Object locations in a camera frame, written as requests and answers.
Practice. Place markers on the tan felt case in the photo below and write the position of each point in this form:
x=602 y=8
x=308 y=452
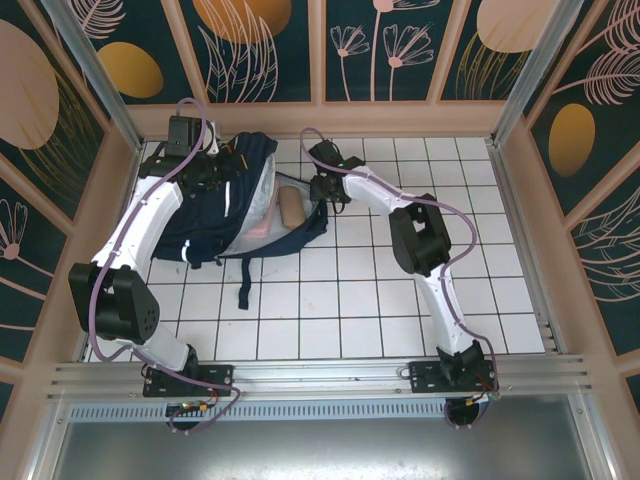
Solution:
x=291 y=207

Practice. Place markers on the navy blue backpack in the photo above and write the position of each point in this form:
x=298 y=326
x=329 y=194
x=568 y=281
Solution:
x=210 y=215

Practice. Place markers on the pink pencil case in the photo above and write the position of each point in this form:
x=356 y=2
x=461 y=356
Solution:
x=260 y=229

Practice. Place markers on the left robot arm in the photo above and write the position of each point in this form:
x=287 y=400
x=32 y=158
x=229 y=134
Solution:
x=150 y=215

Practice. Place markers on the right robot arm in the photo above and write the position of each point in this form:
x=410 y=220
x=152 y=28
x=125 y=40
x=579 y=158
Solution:
x=420 y=235

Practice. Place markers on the grey steel sheet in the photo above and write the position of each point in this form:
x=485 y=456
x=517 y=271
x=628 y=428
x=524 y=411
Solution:
x=320 y=450

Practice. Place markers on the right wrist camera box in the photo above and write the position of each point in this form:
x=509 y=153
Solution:
x=323 y=152

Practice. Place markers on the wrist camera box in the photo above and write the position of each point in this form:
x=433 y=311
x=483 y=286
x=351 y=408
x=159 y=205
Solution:
x=184 y=135
x=323 y=152

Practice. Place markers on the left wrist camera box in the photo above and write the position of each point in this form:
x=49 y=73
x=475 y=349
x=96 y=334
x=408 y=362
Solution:
x=184 y=135

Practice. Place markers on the aluminium frame post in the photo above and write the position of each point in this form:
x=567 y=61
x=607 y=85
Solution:
x=97 y=75
x=535 y=70

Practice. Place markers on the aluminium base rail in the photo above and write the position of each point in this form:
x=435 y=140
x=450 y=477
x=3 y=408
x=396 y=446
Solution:
x=320 y=372

